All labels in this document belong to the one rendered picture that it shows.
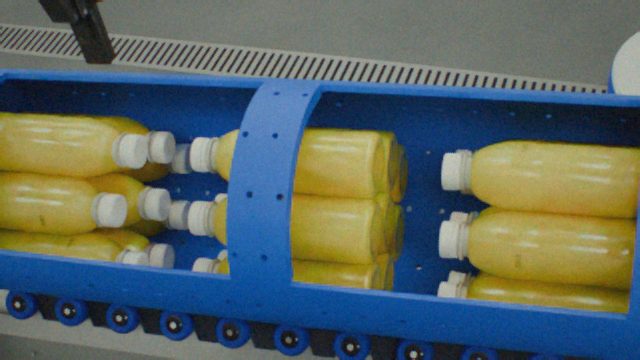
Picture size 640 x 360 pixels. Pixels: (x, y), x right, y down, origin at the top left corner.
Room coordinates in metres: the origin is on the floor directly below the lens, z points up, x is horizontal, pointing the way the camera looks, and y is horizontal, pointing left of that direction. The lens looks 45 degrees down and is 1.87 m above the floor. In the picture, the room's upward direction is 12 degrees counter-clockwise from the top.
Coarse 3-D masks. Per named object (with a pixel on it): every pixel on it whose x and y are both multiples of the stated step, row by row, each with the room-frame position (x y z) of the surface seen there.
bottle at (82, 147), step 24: (0, 120) 0.89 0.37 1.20; (24, 120) 0.88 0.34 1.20; (48, 120) 0.87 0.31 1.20; (72, 120) 0.86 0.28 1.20; (96, 120) 0.86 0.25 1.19; (0, 144) 0.86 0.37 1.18; (24, 144) 0.85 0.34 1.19; (48, 144) 0.84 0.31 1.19; (72, 144) 0.82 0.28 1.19; (96, 144) 0.82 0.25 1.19; (120, 144) 0.82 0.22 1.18; (0, 168) 0.86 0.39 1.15; (24, 168) 0.84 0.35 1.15; (48, 168) 0.83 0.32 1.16; (72, 168) 0.81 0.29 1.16; (96, 168) 0.81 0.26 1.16
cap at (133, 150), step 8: (128, 136) 0.83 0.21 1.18; (136, 136) 0.83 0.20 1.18; (128, 144) 0.82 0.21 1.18; (136, 144) 0.82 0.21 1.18; (144, 144) 0.83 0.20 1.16; (120, 152) 0.81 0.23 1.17; (128, 152) 0.81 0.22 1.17; (136, 152) 0.81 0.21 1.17; (144, 152) 0.83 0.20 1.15; (128, 160) 0.80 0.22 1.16; (136, 160) 0.81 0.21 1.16; (144, 160) 0.82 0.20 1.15
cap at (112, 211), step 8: (104, 200) 0.78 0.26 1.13; (112, 200) 0.78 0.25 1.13; (120, 200) 0.79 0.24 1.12; (104, 208) 0.77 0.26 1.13; (112, 208) 0.77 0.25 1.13; (120, 208) 0.78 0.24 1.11; (104, 216) 0.77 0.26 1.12; (112, 216) 0.77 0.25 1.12; (120, 216) 0.78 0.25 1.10; (104, 224) 0.77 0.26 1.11; (112, 224) 0.76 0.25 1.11; (120, 224) 0.77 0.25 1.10
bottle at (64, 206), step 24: (0, 192) 0.82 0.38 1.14; (24, 192) 0.81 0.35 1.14; (48, 192) 0.80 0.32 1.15; (72, 192) 0.79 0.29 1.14; (96, 192) 0.80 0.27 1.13; (0, 216) 0.80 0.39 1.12; (24, 216) 0.79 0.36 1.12; (48, 216) 0.78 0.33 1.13; (72, 216) 0.77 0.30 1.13; (96, 216) 0.77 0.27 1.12
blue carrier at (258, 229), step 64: (192, 128) 0.95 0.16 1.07; (256, 128) 0.74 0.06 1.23; (384, 128) 0.85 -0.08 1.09; (448, 128) 0.82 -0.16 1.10; (512, 128) 0.79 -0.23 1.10; (576, 128) 0.76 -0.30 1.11; (192, 192) 0.91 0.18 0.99; (256, 192) 0.67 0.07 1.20; (448, 192) 0.80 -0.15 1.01; (0, 256) 0.74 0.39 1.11; (192, 256) 0.83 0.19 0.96; (256, 256) 0.63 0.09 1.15; (256, 320) 0.65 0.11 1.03; (320, 320) 0.61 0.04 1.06; (384, 320) 0.58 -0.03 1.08; (448, 320) 0.55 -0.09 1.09; (512, 320) 0.53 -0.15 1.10; (576, 320) 0.50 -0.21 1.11
